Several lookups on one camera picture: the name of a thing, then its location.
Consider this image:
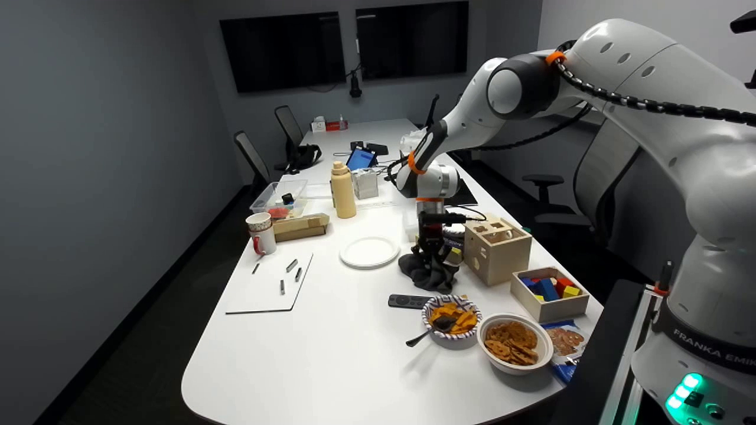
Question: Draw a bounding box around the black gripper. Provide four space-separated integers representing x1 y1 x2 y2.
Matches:
413 206 459 266

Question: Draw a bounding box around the black towel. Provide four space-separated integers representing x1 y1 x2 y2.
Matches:
398 244 464 295

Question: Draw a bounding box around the grey remote control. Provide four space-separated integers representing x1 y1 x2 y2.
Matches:
385 292 435 312

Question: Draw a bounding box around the wooden shape sorter box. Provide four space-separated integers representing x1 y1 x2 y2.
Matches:
462 214 535 289

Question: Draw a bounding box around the white round plate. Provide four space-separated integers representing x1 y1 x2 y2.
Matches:
339 234 402 272

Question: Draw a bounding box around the blue striped bowl of chips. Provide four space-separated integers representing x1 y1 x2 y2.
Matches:
422 292 484 347

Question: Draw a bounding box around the metal spoon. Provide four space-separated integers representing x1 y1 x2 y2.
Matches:
405 314 457 350

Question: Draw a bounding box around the white square holder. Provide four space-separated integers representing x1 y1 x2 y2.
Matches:
353 168 383 200

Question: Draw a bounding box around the tan squeeze bottle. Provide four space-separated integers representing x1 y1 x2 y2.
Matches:
328 158 360 223

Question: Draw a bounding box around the white tissue box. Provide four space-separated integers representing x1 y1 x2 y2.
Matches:
398 127 425 155

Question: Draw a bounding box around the blue tablet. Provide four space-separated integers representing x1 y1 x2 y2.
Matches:
346 149 378 173

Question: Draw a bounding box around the white bowl of pretzels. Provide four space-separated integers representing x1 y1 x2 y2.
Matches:
476 312 556 375

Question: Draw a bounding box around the wooden tray of blocks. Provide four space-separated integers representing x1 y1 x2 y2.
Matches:
509 264 593 325

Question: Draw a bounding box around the brown cracker box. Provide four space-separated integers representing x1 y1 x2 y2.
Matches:
269 211 331 244

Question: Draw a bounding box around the blue snack packet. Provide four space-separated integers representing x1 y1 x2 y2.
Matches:
541 316 589 388

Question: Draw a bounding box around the black bag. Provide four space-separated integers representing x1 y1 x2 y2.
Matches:
285 141 324 175

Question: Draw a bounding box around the clear plastic container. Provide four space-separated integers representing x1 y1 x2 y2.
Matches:
248 175 311 214

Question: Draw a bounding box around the white jar with red label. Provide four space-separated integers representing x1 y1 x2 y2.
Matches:
244 211 280 257

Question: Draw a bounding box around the black mesh office chair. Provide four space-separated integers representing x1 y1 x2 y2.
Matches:
522 116 640 236
231 127 274 187
272 103 311 152

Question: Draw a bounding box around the white flat board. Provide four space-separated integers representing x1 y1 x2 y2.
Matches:
226 249 316 316

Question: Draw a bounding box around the black robot stand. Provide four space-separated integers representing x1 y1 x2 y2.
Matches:
550 278 657 425

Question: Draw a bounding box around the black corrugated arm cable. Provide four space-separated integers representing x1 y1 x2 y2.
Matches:
553 55 756 127

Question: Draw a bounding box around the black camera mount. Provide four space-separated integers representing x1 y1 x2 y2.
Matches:
730 7 756 90

